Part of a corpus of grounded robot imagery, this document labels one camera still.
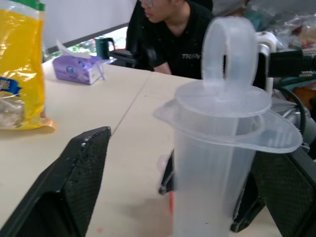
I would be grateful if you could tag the dark green mug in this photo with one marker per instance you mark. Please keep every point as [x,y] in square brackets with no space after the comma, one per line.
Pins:
[101,48]

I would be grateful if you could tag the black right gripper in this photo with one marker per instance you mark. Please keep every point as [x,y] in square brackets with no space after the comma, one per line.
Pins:
[288,64]

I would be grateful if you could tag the large translucent plastic syringe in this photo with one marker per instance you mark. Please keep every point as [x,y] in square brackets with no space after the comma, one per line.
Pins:
[209,160]

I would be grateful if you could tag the pile of plastic bags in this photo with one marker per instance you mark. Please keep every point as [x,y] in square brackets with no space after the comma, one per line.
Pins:
[281,19]

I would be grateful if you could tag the black office chair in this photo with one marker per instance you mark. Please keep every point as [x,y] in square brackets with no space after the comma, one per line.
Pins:
[133,37]

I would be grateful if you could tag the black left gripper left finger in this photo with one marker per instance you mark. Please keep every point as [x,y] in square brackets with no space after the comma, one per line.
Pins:
[74,177]

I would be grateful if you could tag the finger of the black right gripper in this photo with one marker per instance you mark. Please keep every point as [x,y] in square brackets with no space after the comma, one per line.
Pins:
[168,180]
[248,212]

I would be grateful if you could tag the person in black shirt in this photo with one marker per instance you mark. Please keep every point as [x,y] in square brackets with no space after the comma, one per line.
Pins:
[177,39]

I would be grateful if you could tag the purple tissue box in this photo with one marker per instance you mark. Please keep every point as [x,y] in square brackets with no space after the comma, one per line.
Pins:
[74,70]

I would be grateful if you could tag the yellow snack bag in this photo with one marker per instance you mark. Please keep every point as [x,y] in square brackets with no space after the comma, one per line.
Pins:
[22,74]

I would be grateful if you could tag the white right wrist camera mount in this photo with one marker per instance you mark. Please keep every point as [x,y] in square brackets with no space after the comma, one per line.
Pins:
[267,38]

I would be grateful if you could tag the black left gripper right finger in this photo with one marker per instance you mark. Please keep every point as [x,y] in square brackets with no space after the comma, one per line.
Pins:
[286,192]

